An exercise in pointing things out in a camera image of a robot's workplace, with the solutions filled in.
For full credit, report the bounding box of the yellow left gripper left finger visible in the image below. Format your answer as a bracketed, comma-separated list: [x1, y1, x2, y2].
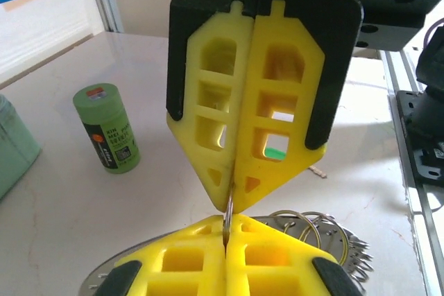
[93, 214, 228, 296]

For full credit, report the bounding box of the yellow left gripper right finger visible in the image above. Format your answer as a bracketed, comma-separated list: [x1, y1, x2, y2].
[227, 214, 364, 296]

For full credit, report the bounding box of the green cylindrical bottle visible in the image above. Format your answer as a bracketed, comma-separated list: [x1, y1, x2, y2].
[71, 82, 142, 176]

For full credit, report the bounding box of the green headed key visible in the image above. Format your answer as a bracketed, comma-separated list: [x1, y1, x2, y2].
[265, 146, 329, 180]

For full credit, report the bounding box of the mint green zip case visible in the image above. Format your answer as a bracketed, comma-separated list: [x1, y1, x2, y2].
[0, 94, 43, 202]

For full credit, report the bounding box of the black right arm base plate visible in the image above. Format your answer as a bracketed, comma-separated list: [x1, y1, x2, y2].
[395, 90, 444, 182]

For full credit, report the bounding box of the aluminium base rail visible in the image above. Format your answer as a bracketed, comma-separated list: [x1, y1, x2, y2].
[377, 48, 444, 296]

